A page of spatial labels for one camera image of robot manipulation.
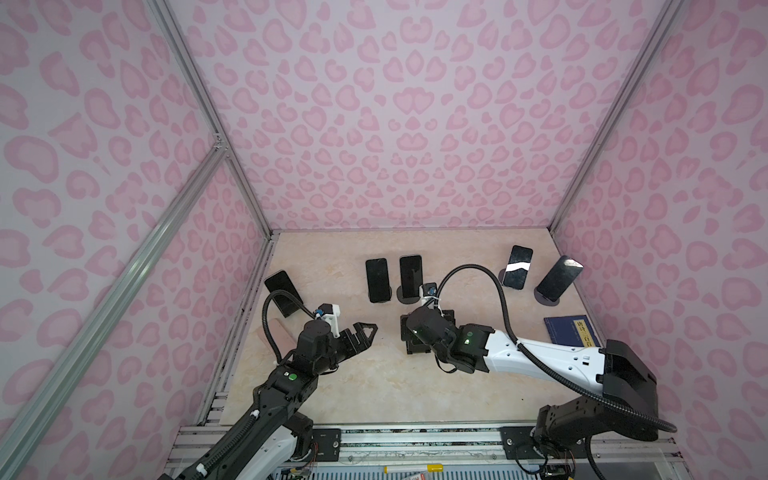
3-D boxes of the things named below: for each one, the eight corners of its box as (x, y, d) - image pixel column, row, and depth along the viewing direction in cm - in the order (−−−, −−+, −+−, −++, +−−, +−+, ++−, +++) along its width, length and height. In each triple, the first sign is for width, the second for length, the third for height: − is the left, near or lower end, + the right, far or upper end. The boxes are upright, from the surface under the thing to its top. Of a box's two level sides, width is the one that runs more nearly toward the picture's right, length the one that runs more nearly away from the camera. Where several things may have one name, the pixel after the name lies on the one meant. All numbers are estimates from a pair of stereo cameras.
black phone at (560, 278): (550, 308, 99) (566, 287, 89) (531, 294, 102) (544, 272, 93) (569, 288, 103) (587, 266, 94) (550, 275, 107) (565, 253, 98)
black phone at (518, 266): (501, 286, 105) (509, 269, 97) (506, 262, 112) (514, 244, 104) (520, 292, 103) (530, 274, 95) (523, 267, 110) (533, 248, 102)
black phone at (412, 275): (404, 303, 101) (404, 273, 89) (400, 287, 106) (400, 256, 93) (422, 300, 102) (425, 270, 89) (417, 284, 106) (420, 254, 93)
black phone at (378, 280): (370, 305, 100) (367, 283, 91) (368, 283, 106) (364, 260, 96) (391, 302, 101) (390, 280, 91) (387, 280, 107) (385, 257, 97)
